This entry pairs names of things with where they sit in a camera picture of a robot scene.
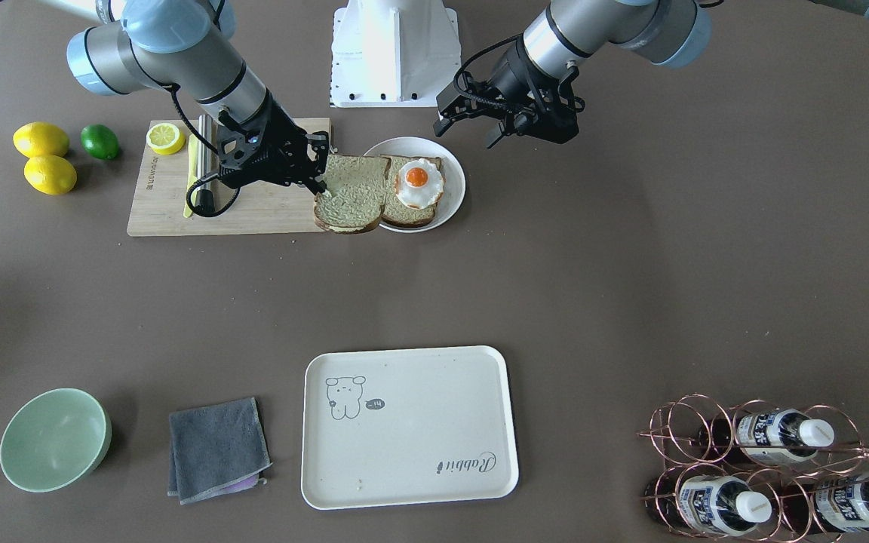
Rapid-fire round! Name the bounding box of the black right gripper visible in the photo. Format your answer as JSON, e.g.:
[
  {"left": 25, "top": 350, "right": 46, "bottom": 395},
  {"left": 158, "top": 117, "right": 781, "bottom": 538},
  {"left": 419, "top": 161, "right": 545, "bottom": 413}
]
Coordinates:
[{"left": 217, "top": 92, "right": 330, "bottom": 195}]

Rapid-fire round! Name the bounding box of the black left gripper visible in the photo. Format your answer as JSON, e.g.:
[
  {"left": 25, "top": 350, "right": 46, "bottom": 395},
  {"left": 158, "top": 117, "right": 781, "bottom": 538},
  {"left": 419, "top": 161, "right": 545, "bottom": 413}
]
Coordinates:
[{"left": 434, "top": 35, "right": 584, "bottom": 149}]

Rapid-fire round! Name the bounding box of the bread slice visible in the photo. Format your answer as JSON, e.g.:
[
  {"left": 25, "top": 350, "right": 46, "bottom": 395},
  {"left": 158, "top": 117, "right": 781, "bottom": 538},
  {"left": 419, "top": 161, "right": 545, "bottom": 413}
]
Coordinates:
[
  {"left": 313, "top": 154, "right": 391, "bottom": 234},
  {"left": 382, "top": 155, "right": 443, "bottom": 227}
]

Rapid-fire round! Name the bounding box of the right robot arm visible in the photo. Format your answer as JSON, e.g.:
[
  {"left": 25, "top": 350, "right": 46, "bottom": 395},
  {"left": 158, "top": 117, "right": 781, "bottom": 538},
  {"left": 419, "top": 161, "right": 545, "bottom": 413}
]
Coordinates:
[{"left": 66, "top": 1, "right": 329, "bottom": 195}]

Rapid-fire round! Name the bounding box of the cream rabbit tray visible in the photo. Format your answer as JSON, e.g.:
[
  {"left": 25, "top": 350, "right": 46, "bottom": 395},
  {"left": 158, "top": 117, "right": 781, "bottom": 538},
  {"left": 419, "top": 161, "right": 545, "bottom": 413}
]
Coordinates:
[{"left": 300, "top": 345, "right": 520, "bottom": 510}]

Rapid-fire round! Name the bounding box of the white oval plate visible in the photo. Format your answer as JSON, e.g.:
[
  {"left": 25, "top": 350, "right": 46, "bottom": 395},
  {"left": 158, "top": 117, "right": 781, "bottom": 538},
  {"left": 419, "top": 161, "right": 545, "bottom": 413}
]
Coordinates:
[{"left": 363, "top": 137, "right": 468, "bottom": 234}]

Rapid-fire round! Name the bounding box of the fried egg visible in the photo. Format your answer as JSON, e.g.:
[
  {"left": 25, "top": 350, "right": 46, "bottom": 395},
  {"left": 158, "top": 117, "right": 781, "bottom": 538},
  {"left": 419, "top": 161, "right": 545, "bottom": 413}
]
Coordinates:
[{"left": 395, "top": 158, "right": 444, "bottom": 210}]

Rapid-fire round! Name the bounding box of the steel muddler black tip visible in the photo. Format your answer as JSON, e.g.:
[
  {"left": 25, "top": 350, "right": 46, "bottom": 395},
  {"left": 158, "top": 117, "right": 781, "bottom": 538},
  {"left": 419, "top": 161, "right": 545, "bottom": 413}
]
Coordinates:
[{"left": 191, "top": 114, "right": 215, "bottom": 216}]

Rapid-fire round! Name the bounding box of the yellow peeler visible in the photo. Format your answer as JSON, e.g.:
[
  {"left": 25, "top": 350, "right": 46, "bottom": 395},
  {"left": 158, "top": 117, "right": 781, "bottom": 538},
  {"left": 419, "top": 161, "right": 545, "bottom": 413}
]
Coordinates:
[{"left": 182, "top": 135, "right": 200, "bottom": 219}]

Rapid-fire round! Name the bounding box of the half lemon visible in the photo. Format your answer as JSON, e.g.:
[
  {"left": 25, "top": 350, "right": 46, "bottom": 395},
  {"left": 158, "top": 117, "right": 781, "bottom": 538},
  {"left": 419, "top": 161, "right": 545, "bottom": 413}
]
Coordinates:
[{"left": 145, "top": 121, "right": 186, "bottom": 155}]

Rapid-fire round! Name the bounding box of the wooden cutting board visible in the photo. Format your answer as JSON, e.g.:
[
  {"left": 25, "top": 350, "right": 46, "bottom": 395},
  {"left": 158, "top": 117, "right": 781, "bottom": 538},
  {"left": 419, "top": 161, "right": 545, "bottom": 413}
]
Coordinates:
[{"left": 127, "top": 120, "right": 320, "bottom": 237}]

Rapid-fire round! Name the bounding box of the green lime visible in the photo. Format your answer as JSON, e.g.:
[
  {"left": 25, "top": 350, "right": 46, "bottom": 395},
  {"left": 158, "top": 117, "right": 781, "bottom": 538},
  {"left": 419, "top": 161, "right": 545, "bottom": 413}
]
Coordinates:
[{"left": 80, "top": 124, "right": 121, "bottom": 161}]

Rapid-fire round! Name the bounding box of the yellow lemon near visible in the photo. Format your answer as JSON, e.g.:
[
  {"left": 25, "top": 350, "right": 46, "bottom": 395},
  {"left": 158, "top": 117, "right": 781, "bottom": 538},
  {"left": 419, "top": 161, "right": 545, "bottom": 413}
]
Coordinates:
[{"left": 23, "top": 155, "right": 77, "bottom": 195}]

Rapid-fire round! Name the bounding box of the yellow lemon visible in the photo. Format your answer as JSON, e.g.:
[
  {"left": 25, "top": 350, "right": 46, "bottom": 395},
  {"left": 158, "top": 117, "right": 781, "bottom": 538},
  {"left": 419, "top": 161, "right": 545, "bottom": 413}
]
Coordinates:
[
  {"left": 11, "top": 121, "right": 69, "bottom": 158},
  {"left": 23, "top": 155, "right": 77, "bottom": 195}
]

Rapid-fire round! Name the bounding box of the yellow lemon far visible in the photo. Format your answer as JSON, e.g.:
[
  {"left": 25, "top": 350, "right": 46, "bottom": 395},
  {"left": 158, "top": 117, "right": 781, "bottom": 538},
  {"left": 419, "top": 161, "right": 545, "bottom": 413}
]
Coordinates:
[{"left": 11, "top": 121, "right": 69, "bottom": 158}]

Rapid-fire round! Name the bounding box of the grey folded cloth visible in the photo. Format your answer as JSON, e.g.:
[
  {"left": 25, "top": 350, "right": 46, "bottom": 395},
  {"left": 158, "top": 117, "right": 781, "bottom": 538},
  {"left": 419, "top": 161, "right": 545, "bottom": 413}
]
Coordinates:
[{"left": 167, "top": 397, "right": 272, "bottom": 505}]

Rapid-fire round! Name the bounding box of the green bowl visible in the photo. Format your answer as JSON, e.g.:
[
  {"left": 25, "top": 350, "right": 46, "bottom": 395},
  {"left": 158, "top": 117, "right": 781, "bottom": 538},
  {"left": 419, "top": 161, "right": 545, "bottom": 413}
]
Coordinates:
[{"left": 0, "top": 388, "right": 112, "bottom": 492}]

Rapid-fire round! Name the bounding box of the tea bottle one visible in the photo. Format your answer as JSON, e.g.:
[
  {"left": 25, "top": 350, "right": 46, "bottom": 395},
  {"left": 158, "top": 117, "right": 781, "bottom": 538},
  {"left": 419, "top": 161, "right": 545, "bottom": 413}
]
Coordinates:
[{"left": 691, "top": 409, "right": 836, "bottom": 468}]

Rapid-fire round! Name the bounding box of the tea bottle two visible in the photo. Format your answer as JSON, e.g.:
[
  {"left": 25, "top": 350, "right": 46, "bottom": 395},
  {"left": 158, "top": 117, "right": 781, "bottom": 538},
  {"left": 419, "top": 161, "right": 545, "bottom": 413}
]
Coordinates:
[{"left": 643, "top": 475, "right": 775, "bottom": 537}]

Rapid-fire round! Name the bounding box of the tea bottle three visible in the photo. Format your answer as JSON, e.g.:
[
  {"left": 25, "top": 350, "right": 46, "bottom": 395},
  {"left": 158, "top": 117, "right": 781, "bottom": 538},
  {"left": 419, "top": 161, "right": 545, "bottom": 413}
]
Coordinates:
[{"left": 780, "top": 474, "right": 869, "bottom": 534}]

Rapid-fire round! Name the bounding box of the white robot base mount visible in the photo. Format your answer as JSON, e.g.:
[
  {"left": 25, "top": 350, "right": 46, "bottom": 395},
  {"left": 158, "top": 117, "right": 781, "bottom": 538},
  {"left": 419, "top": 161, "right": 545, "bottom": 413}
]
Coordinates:
[{"left": 329, "top": 1, "right": 461, "bottom": 108}]

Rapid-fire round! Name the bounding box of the copper wire bottle rack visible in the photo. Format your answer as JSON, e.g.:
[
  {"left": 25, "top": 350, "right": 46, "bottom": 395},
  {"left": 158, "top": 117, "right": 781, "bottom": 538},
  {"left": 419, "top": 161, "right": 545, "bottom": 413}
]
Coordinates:
[{"left": 641, "top": 393, "right": 869, "bottom": 542}]

